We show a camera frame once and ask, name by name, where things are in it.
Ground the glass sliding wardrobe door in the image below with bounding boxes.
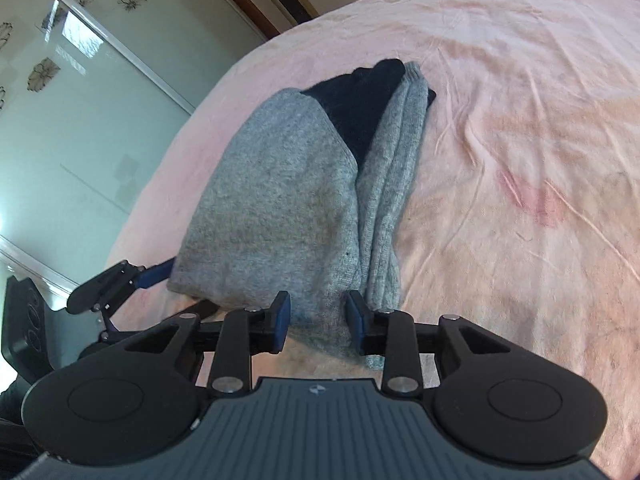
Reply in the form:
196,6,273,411
1,0,264,308

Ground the grey sweater with navy sleeves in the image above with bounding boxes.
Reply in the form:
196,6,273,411
168,58,435,361

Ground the pink bed sheet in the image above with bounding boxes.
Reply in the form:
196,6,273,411
108,0,639,479

